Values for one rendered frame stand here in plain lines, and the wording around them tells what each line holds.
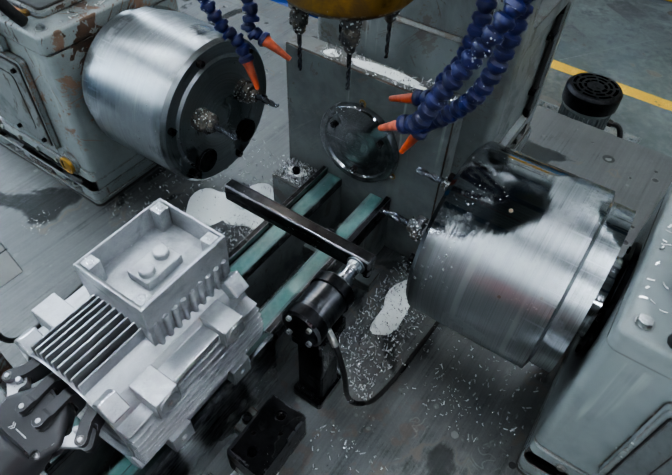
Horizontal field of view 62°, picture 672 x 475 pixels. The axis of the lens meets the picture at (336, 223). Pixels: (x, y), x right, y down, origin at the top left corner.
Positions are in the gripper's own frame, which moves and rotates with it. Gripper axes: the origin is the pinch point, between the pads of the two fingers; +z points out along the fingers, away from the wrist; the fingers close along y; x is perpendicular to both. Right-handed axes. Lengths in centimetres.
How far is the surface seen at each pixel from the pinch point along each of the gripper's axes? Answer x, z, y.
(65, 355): -4.5, -8.1, 0.0
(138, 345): -1.9, -3.0, -3.6
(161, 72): -3.3, 28.8, 24.5
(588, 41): 146, 290, 7
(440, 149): 6.0, 45.3, -13.6
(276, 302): 17.4, 15.7, -4.1
